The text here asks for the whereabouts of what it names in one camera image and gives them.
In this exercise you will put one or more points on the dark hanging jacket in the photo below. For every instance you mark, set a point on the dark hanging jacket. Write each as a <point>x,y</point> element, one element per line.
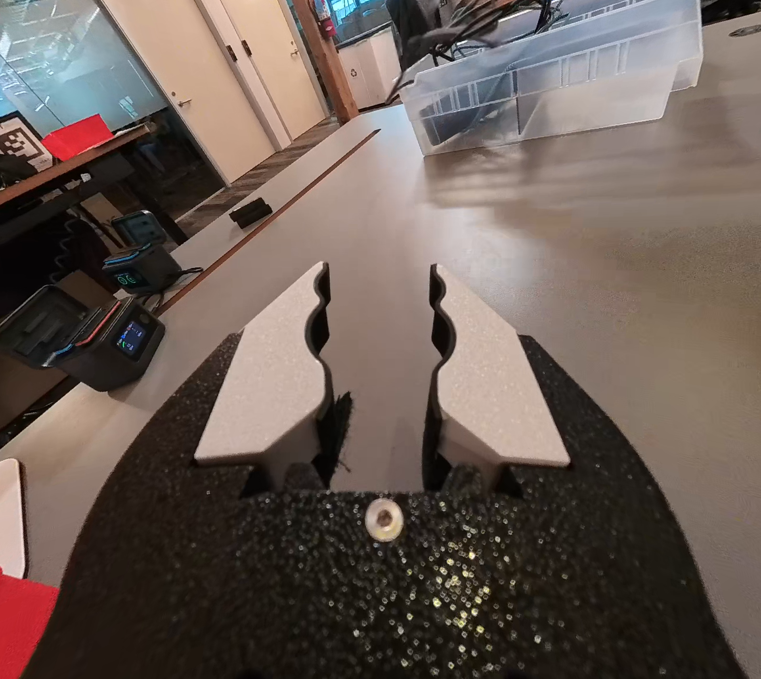
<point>416,13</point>

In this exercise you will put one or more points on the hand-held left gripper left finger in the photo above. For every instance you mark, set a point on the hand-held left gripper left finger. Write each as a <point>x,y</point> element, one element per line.
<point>267,393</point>

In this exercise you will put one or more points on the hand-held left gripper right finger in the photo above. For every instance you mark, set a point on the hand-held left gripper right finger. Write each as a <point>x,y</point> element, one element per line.
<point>499,393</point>

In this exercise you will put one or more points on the red box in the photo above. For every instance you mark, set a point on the red box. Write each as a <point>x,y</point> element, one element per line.
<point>77,138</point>

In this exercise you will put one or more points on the red fire extinguisher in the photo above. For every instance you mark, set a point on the red fire extinguisher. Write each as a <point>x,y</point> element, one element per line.
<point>321,13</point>

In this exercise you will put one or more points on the black white marker board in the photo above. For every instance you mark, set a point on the black white marker board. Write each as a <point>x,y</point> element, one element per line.
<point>21,141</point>

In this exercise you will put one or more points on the charging case with red stripe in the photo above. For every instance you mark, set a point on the charging case with red stripe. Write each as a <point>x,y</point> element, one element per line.
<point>107,358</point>

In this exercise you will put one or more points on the wooden side table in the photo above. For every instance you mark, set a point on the wooden side table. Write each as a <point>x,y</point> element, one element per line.
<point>89,173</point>

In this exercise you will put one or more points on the white recycling cabinet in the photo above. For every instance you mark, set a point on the white recycling cabinet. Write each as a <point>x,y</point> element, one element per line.
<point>368,72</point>

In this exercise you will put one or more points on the glass partition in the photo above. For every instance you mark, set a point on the glass partition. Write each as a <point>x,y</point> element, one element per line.
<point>89,54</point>

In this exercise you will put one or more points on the white stand base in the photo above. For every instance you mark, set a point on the white stand base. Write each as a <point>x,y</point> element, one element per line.
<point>10,512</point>

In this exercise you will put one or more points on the charging case with green display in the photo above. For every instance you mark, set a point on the charging case with green display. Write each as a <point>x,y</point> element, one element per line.
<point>148,269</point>

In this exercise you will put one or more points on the wooden post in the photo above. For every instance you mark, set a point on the wooden post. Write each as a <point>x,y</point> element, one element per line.
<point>321,49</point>

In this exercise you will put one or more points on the small black box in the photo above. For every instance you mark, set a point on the small black box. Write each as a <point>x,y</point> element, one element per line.
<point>249,215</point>

